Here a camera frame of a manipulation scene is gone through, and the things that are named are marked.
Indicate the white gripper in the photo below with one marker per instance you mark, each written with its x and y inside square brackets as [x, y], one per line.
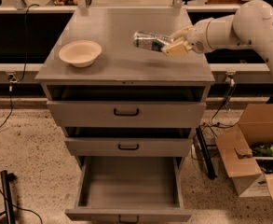
[197, 37]

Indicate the silver redbull can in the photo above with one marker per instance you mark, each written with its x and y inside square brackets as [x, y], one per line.
[151, 41]

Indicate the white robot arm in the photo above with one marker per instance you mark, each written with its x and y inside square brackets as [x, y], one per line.
[251, 27]

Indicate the grey drawer cabinet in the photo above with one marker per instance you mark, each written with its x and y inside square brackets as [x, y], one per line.
[124, 73]

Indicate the grey top drawer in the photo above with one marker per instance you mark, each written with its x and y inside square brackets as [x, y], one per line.
[126, 114]

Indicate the grey drawer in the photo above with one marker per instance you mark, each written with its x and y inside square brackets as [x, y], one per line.
[129, 190]
[126, 114]
[129, 147]

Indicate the grey middle drawer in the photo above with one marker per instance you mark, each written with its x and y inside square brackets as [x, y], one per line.
[129, 147]

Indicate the grey bottom drawer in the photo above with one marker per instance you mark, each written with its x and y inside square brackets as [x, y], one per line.
[129, 190]

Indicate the cream paper bowl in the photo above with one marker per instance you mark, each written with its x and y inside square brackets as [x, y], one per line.
[81, 53]

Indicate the brown cardboard box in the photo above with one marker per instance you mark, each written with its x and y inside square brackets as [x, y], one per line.
[255, 126]

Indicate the black bar leaning on floor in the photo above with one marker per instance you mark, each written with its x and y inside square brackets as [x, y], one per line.
[208, 161]

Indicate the green bag in box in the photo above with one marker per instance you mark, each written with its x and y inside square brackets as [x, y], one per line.
[263, 150]

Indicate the black stand with cable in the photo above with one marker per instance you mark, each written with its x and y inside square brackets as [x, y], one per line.
[9, 206]

